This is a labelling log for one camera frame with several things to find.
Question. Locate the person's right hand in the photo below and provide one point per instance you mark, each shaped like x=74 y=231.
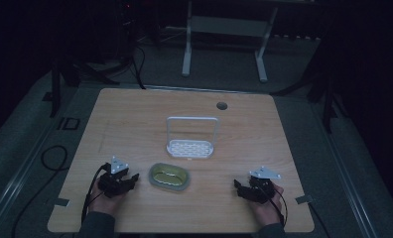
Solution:
x=270 y=208

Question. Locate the green oval soap dish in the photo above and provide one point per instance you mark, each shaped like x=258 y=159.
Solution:
x=168 y=177

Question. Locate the round table grommet hole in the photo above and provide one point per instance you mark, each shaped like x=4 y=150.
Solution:
x=221 y=106

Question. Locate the grey tape piece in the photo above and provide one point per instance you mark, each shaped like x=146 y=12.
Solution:
x=304 y=199
x=61 y=202

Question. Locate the person's left hand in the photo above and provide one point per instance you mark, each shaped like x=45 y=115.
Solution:
x=105 y=202

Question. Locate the white metal stand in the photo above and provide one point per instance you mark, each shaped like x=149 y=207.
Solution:
x=224 y=26

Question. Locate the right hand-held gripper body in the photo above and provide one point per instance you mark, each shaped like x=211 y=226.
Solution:
x=262 y=188

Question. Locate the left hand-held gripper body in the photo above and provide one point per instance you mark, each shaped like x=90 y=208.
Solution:
x=113 y=181

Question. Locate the black tripod stand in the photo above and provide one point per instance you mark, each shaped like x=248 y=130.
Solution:
x=55 y=89
x=328 y=99

